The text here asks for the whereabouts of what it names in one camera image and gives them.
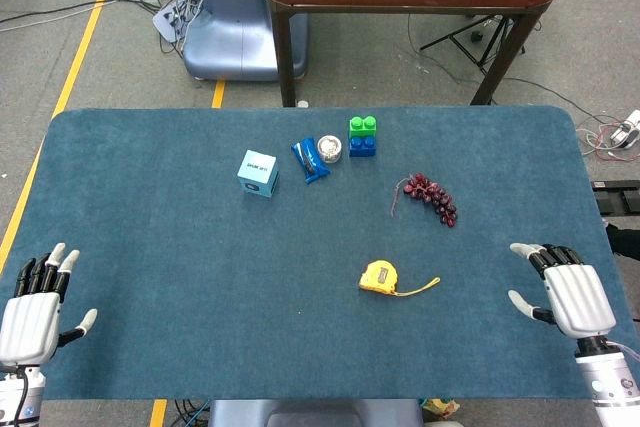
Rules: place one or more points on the light blue cube box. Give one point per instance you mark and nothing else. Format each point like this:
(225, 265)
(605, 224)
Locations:
(256, 172)

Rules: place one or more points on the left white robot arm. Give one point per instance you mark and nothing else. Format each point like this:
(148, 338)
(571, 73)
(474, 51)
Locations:
(12, 397)

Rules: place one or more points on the round silver tin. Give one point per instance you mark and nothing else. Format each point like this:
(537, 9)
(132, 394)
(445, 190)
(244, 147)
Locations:
(330, 148)

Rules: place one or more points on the grey blue robot torso base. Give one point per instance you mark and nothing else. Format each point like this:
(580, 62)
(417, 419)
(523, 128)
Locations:
(315, 414)

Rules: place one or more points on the blue table mat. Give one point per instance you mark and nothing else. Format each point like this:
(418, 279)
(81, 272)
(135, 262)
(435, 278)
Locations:
(225, 272)

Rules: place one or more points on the white power strip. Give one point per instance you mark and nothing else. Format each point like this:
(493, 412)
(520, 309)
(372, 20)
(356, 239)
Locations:
(167, 19)

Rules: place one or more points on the yellow printed bag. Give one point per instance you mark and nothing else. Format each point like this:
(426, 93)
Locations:
(440, 408)

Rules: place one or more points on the yellow tape measure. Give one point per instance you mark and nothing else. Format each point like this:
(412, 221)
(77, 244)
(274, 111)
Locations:
(377, 277)

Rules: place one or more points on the blue snack packet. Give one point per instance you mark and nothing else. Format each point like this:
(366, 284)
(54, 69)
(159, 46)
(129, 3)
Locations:
(310, 162)

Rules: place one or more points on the blue toy brick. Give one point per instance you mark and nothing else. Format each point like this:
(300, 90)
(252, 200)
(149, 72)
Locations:
(362, 147)

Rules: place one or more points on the black foot pedal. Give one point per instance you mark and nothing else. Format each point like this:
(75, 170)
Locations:
(617, 197)

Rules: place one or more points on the purple grape bunch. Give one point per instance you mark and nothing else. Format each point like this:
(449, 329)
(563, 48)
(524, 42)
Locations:
(435, 197)

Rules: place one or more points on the green toy brick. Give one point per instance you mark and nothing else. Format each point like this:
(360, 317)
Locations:
(362, 126)

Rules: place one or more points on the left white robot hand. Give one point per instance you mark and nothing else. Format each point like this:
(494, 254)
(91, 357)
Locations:
(30, 322)

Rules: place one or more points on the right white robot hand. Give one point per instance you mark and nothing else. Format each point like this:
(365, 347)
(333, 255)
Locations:
(580, 297)

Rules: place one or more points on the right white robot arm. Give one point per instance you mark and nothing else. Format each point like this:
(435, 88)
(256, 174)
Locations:
(607, 387)

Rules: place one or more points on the white power adapter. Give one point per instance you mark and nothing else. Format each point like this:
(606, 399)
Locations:
(625, 132)

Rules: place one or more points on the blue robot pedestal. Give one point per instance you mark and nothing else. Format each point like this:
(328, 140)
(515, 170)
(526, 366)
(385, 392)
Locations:
(235, 22)

